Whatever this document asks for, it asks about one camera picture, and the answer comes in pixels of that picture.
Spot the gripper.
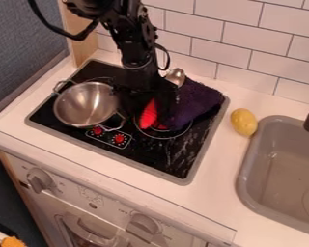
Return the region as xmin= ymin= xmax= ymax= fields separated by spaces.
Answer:
xmin=117 ymin=61 xmax=181 ymax=127

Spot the red spoon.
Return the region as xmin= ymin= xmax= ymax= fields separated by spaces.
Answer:
xmin=137 ymin=97 xmax=171 ymax=131

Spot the silver spoon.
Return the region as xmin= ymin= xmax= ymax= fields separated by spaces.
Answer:
xmin=163 ymin=67 xmax=188 ymax=89

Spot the purple cloth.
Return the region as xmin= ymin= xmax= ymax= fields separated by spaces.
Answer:
xmin=160 ymin=76 xmax=227 ymax=133

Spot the toy stove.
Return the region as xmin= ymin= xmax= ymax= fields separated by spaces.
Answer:
xmin=24 ymin=59 xmax=233 ymax=187

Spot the silver pot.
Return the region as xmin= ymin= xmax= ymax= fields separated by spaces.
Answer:
xmin=51 ymin=78 xmax=129 ymax=130

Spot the yellow toy potato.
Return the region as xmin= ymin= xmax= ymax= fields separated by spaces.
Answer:
xmin=229 ymin=107 xmax=260 ymax=138

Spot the toy sink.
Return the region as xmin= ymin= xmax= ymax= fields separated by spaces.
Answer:
xmin=236 ymin=115 xmax=309 ymax=238

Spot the black cable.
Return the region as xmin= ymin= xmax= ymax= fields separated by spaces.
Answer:
xmin=26 ymin=0 xmax=100 ymax=41

